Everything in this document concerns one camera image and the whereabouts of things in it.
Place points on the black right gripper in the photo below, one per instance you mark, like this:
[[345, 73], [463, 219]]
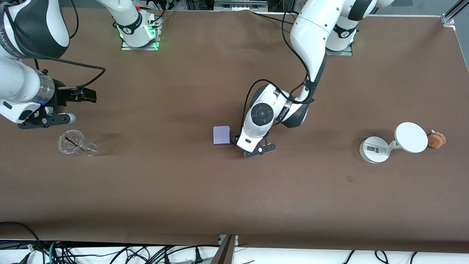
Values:
[[61, 96]]

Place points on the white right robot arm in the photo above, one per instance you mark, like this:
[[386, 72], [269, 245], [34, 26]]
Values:
[[22, 84]]

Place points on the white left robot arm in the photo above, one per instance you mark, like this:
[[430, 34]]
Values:
[[311, 33]]

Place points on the black straw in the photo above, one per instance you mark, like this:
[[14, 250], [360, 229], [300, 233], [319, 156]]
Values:
[[75, 144]]

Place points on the clear plastic cup with lid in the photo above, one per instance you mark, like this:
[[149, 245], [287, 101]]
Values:
[[73, 146]]

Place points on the brown table cover sheet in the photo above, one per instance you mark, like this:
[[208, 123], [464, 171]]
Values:
[[183, 190]]

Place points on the black power plug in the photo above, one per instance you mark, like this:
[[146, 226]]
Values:
[[198, 256]]

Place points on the grey equipment box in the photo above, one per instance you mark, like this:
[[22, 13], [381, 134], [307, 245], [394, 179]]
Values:
[[238, 4]]

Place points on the white round desk lamp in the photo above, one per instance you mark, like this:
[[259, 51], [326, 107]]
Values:
[[411, 136]]

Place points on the aluminium frame profile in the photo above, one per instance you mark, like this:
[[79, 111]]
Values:
[[449, 17], [225, 253]]

